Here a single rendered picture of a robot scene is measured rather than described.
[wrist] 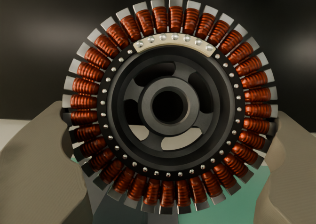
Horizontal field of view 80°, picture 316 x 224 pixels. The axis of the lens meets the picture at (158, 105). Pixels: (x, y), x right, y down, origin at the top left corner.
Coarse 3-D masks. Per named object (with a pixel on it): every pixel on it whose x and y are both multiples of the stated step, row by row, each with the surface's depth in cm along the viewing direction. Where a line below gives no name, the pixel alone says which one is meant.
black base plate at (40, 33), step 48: (0, 0) 18; (48, 0) 18; (96, 0) 18; (144, 0) 18; (192, 0) 18; (240, 0) 18; (288, 0) 18; (0, 48) 18; (48, 48) 18; (96, 48) 18; (288, 48) 18; (0, 96) 18; (48, 96) 18; (288, 96) 18
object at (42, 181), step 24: (48, 120) 9; (24, 144) 7; (48, 144) 7; (0, 168) 6; (24, 168) 6; (48, 168) 6; (72, 168) 6; (0, 192) 6; (24, 192) 6; (48, 192) 6; (72, 192) 6; (0, 216) 5; (24, 216) 5; (48, 216) 5; (72, 216) 5
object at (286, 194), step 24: (288, 120) 10; (288, 144) 8; (312, 144) 8; (288, 168) 7; (312, 168) 7; (264, 192) 7; (288, 192) 6; (312, 192) 6; (264, 216) 6; (288, 216) 5; (312, 216) 5
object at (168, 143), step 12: (0, 120) 20; (12, 120) 20; (24, 120) 20; (0, 132) 20; (12, 132) 20; (144, 132) 20; (192, 132) 20; (0, 144) 20; (72, 144) 20; (168, 144) 20; (180, 144) 20; (72, 156) 20; (264, 156) 20
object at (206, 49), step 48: (144, 48) 9; (192, 48) 10; (240, 48) 10; (96, 96) 10; (144, 96) 10; (192, 96) 10; (240, 96) 10; (96, 144) 9; (144, 144) 12; (192, 144) 12; (240, 144) 10; (144, 192) 10; (192, 192) 10
